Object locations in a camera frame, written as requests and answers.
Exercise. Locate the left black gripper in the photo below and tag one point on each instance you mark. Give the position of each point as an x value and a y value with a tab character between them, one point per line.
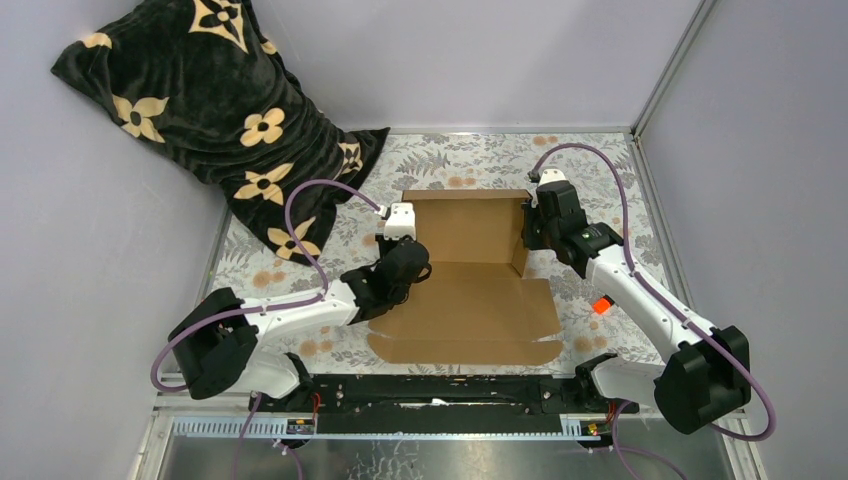
382	243

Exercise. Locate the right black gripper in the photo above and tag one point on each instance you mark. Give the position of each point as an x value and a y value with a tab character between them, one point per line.
531	211

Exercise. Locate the brown cardboard box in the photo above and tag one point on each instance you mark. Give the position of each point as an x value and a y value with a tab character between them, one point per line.
477	307

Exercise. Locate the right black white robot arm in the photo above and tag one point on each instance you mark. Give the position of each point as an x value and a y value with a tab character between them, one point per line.
700	378

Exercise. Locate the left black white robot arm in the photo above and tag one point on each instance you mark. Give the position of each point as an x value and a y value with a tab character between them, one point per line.
227	342

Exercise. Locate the floral patterned table mat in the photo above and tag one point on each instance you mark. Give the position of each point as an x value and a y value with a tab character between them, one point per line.
600	165

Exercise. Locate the black orange-tipped marker pen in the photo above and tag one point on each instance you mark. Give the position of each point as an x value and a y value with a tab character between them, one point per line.
603	305

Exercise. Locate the black floral plush blanket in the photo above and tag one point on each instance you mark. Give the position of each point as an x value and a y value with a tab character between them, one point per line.
200	84

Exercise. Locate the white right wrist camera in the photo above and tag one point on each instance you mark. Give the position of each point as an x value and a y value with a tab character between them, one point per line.
550	176

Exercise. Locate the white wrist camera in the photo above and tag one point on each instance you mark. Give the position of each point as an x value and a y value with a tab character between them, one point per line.
550	176
399	221

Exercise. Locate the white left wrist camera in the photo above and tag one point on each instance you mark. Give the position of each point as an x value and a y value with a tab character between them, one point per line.
399	221

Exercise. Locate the aluminium frame rail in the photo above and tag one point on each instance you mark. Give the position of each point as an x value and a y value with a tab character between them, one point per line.
225	437

